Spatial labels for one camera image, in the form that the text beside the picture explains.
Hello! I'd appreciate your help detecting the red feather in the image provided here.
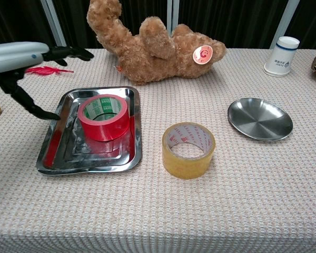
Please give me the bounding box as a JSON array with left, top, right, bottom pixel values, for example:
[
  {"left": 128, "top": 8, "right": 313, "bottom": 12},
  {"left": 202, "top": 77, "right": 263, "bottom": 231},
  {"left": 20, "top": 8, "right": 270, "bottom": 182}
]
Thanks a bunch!
[{"left": 25, "top": 66, "right": 74, "bottom": 76}]

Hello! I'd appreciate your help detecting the yellow transparent tape roll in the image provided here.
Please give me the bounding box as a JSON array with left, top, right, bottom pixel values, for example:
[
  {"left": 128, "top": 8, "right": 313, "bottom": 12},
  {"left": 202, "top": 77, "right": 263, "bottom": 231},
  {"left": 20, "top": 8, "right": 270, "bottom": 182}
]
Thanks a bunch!
[{"left": 162, "top": 122, "right": 216, "bottom": 180}]

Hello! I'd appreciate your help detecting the brown teddy bear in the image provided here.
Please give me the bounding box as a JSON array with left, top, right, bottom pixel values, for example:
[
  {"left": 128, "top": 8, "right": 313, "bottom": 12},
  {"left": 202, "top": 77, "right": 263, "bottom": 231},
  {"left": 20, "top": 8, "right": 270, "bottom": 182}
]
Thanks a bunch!
[{"left": 86, "top": 0, "right": 227, "bottom": 85}]

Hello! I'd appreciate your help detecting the round steel plate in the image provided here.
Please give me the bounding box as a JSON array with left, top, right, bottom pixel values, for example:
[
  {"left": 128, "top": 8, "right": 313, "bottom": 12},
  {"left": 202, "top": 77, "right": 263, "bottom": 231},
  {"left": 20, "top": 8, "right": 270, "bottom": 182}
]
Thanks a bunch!
[{"left": 227, "top": 98, "right": 294, "bottom": 142}]

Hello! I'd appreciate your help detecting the round pink bear tag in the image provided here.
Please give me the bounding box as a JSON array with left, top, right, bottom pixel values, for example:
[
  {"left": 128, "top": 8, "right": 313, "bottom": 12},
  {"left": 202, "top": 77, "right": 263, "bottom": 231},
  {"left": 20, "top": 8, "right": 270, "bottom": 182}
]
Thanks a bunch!
[{"left": 192, "top": 44, "right": 213, "bottom": 65}]

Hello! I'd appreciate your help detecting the beige woven tablecloth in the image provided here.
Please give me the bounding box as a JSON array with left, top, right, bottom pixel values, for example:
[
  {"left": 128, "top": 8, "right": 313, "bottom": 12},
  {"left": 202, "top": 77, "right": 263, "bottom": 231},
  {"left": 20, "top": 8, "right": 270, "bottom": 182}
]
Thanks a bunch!
[{"left": 0, "top": 48, "right": 316, "bottom": 253}]

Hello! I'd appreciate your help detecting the white paper cup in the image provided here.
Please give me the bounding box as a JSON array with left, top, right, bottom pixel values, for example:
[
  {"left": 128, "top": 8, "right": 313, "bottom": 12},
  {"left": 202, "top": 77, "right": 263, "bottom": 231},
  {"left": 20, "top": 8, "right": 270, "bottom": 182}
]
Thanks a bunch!
[{"left": 263, "top": 36, "right": 300, "bottom": 77}]

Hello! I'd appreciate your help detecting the red tape roll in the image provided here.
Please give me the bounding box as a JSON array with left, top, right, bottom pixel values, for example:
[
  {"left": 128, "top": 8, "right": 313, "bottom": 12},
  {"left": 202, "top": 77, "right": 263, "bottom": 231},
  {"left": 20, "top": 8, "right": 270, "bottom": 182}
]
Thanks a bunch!
[{"left": 77, "top": 94, "right": 131, "bottom": 142}]

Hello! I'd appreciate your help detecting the white frame post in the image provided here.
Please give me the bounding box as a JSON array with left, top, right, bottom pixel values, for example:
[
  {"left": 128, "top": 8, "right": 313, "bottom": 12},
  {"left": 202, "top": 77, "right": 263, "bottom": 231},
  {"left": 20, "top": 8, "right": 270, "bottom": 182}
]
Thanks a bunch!
[
  {"left": 40, "top": 0, "right": 68, "bottom": 49},
  {"left": 166, "top": 0, "right": 180, "bottom": 35},
  {"left": 270, "top": 0, "right": 301, "bottom": 50}
]

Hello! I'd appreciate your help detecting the rectangular steel tray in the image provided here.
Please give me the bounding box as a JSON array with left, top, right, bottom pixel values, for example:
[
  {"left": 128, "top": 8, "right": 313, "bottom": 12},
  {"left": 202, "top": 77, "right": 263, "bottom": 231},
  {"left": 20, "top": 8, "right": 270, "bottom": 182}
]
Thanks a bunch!
[{"left": 36, "top": 86, "right": 143, "bottom": 176}]

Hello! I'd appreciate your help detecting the black pleated curtain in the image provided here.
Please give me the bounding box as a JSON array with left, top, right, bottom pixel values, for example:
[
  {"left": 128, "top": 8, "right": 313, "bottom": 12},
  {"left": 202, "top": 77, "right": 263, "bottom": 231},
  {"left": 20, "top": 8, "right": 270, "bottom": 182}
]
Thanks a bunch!
[
  {"left": 0, "top": 0, "right": 55, "bottom": 48},
  {"left": 284, "top": 0, "right": 316, "bottom": 50},
  {"left": 52, "top": 0, "right": 169, "bottom": 49},
  {"left": 177, "top": 0, "right": 289, "bottom": 49}
]

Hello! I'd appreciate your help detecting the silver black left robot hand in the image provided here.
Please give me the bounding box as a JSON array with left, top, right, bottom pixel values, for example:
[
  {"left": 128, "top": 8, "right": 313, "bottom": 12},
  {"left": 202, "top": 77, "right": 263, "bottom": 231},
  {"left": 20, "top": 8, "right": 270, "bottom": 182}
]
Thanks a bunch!
[{"left": 0, "top": 41, "right": 95, "bottom": 121}]

